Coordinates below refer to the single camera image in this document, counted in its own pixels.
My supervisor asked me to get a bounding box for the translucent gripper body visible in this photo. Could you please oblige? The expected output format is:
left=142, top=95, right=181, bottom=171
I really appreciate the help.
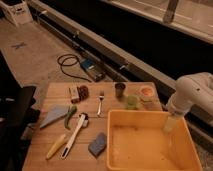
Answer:
left=163, top=115, right=182, bottom=133

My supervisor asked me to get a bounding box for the blue sponge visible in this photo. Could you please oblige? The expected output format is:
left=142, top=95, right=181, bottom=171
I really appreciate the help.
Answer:
left=88, top=132, right=107, bottom=158

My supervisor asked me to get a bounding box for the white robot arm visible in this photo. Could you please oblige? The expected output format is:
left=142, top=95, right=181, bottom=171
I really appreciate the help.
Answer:
left=163, top=72, right=213, bottom=133

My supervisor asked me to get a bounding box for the green plastic cup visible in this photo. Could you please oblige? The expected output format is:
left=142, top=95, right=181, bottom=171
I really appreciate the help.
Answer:
left=126, top=96, right=138, bottom=110

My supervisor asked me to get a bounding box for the dark metal cup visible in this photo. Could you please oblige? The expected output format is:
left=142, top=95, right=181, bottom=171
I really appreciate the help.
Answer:
left=115, top=82, right=126, bottom=98

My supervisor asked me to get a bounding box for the yellow plastic bin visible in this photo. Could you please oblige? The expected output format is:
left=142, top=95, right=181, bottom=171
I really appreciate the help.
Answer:
left=106, top=110, right=203, bottom=171

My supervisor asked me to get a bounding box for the silver fork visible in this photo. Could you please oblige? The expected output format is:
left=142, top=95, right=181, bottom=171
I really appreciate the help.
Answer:
left=97, top=91, right=104, bottom=117

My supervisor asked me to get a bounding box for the blue power box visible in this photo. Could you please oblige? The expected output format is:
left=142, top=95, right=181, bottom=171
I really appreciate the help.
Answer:
left=80, top=59, right=105, bottom=82

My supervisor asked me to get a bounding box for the brown round object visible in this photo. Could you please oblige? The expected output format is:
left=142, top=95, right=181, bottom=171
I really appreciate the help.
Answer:
left=78, top=85, right=89, bottom=100

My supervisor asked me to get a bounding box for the green pepper toy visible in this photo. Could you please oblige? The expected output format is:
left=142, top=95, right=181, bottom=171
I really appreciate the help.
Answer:
left=64, top=105, right=77, bottom=129

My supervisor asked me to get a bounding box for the yellow banana toy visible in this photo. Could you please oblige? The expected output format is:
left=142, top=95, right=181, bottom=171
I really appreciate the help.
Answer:
left=46, top=134, right=67, bottom=160

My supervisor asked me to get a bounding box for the grey blue cloth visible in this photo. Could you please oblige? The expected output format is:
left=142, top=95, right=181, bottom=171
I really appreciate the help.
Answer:
left=40, top=105, right=69, bottom=129

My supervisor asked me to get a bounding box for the black chair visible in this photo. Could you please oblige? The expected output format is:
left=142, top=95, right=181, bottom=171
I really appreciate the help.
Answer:
left=0, top=50, right=40, bottom=171

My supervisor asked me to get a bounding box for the white crate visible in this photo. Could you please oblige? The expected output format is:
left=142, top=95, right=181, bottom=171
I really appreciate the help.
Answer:
left=0, top=0, right=33, bottom=27

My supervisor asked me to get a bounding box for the white handled brush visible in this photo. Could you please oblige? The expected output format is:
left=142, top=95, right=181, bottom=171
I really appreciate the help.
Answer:
left=60, top=113, right=88, bottom=159

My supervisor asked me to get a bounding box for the black cable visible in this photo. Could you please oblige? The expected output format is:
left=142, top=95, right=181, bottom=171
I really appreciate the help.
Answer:
left=56, top=53, right=93, bottom=83

